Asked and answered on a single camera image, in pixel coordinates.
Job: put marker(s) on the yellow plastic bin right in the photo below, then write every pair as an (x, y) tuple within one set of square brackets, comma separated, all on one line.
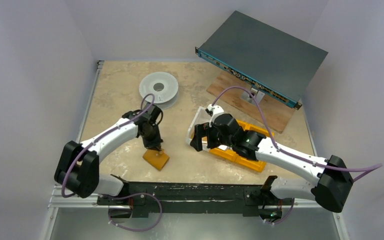
[(248, 140)]

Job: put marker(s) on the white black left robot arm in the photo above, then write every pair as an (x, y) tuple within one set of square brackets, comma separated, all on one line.
[(78, 169)]

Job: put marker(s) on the yellow plastic bin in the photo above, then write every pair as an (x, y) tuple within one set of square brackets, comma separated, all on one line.
[(248, 140), (227, 154)]

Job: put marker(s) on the yellow plastic bin middle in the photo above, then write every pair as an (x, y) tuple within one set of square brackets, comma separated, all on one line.
[(227, 154)]

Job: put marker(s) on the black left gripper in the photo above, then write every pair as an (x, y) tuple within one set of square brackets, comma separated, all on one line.
[(154, 144)]

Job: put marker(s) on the aluminium frame rail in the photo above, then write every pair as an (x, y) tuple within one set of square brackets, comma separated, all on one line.
[(58, 203)]

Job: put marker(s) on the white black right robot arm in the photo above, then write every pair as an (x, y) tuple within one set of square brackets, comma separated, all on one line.
[(325, 181)]

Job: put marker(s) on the blue grey network switch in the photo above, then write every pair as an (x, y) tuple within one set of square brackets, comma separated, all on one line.
[(270, 60)]

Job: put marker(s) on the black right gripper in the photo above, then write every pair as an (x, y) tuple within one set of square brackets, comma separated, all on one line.
[(203, 136)]

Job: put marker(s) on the grey metal stand bracket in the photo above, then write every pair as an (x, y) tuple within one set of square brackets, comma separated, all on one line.
[(252, 95)]

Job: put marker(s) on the white filament spool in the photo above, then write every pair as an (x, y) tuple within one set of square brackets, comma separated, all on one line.
[(163, 85)]

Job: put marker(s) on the white plastic bin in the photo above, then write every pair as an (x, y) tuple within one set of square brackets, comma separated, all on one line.
[(201, 117)]

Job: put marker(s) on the brown wooden board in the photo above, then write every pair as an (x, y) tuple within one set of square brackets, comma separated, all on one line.
[(276, 113)]

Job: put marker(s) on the yellow leather card holder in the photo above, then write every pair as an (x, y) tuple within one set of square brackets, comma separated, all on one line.
[(157, 159)]

